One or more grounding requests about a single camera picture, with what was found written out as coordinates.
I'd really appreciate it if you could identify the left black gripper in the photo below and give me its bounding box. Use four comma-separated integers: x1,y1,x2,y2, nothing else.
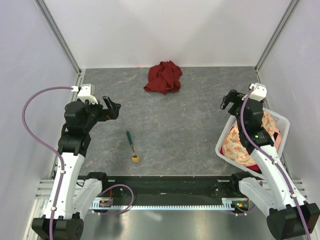
81,95,120,132

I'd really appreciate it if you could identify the teal handled gold spoon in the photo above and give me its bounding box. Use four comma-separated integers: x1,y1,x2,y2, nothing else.
126,131,141,164

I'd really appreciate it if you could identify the dark red cloth napkin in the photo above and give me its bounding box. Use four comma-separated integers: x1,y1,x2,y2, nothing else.
143,61,183,95

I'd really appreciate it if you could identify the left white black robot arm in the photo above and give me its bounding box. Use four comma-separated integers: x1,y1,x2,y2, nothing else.
31,96,121,240

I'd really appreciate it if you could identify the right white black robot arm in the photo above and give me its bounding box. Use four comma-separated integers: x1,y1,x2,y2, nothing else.
220,86,320,240

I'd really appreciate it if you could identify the floral peach cloth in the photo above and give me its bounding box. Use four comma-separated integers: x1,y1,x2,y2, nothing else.
220,110,282,167

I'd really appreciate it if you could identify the white plastic laundry basket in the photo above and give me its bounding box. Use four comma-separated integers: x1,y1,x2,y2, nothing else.
215,108,290,179

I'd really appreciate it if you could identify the red cloth in basket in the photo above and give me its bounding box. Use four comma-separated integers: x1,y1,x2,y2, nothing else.
245,164,262,174

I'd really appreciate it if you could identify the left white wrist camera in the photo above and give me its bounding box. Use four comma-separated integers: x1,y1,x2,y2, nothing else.
71,84,99,105

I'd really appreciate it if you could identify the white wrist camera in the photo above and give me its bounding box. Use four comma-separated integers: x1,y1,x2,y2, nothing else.
71,84,99,105
248,83,267,102

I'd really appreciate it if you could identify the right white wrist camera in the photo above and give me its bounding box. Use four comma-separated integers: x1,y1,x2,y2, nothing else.
248,83,267,102

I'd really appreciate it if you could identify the grey slotted cable duct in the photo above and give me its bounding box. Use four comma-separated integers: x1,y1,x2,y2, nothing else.
89,198,248,211

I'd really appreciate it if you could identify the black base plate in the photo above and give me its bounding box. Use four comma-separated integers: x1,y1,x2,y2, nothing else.
102,175,246,208

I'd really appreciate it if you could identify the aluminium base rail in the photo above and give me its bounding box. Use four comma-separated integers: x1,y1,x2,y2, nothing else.
23,178,83,240

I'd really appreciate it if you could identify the right aluminium frame post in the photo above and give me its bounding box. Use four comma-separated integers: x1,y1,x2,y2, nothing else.
254,0,300,73

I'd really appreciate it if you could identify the aluminium frame post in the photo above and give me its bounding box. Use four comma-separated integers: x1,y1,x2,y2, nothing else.
33,0,83,76
254,0,300,73

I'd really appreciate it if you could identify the left aluminium frame post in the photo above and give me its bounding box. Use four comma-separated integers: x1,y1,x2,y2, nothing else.
33,0,83,76

